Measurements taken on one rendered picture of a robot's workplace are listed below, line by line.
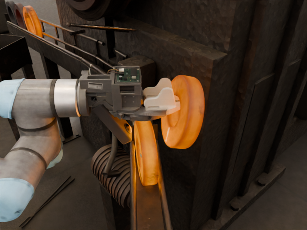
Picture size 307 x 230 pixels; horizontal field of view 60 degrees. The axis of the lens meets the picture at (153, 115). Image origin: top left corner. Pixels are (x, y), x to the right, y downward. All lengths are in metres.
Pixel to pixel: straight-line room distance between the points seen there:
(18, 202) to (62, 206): 0.99
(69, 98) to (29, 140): 0.12
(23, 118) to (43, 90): 0.07
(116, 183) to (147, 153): 0.29
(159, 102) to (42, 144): 0.24
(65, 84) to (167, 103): 0.20
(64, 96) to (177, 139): 0.23
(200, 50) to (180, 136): 0.29
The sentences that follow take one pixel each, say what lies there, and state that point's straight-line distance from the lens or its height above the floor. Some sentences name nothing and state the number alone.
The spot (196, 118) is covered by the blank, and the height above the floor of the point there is 0.85.
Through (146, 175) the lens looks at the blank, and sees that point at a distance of 0.57.
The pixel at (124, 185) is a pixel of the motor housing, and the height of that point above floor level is 0.52.
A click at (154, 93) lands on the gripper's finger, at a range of 0.55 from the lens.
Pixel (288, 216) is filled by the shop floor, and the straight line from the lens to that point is 1.51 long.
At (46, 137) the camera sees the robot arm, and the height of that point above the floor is 0.79.
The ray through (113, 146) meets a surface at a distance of 0.85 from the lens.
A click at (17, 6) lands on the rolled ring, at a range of 1.82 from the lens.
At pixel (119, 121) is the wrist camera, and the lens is 0.56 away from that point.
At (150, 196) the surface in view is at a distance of 0.63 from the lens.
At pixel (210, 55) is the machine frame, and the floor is 0.87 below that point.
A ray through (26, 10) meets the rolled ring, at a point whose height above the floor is 0.77.
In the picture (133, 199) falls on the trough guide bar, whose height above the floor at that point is 0.70.
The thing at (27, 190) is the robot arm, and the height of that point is 0.78.
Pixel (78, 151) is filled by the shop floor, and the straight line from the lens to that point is 1.72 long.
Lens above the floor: 1.14
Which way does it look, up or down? 36 degrees down
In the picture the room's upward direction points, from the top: straight up
